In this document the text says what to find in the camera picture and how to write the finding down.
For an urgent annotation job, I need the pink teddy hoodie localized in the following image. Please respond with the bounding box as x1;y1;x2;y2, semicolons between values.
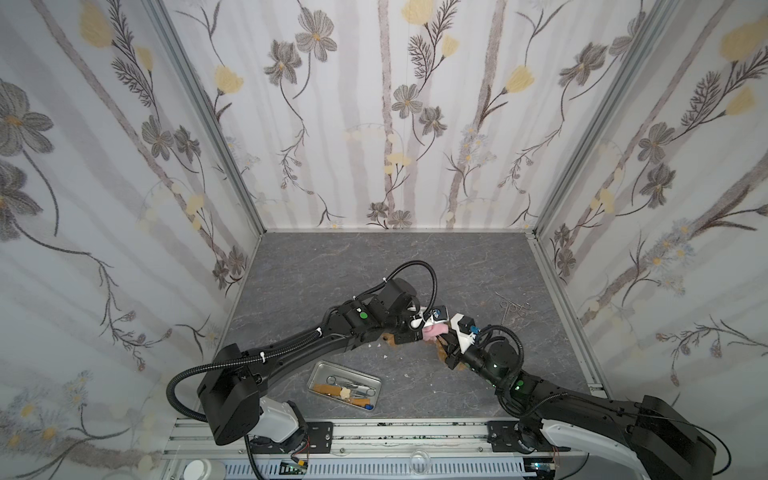
421;323;450;342

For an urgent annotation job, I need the black corrugated cable hose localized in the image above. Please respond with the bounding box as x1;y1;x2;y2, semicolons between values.
165;259;439;424

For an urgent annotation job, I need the white round cap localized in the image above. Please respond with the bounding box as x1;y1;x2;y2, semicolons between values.
181;459;226;480

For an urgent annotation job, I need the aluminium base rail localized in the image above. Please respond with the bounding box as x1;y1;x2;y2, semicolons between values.
161;417;655;480

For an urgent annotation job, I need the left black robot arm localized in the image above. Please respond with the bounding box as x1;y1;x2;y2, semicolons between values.
197;278;436;445

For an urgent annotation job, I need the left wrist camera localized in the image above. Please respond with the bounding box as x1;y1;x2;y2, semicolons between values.
409;305;449;330

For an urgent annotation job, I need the wooden brush in tray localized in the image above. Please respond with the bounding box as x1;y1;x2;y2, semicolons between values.
310;384;374;410

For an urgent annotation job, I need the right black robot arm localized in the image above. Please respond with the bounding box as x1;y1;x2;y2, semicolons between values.
438;333;718;479

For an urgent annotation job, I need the metal tray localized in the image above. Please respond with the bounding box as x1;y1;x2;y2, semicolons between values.
307;360;382;412

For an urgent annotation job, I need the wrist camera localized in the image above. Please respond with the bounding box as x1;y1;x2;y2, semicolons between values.
409;305;449;330
450;313;480;353

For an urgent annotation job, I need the brown teddy bear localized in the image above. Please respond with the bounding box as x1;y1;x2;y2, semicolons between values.
381;333;454;363

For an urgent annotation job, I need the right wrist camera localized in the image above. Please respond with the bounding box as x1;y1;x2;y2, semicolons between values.
450;313;480;353

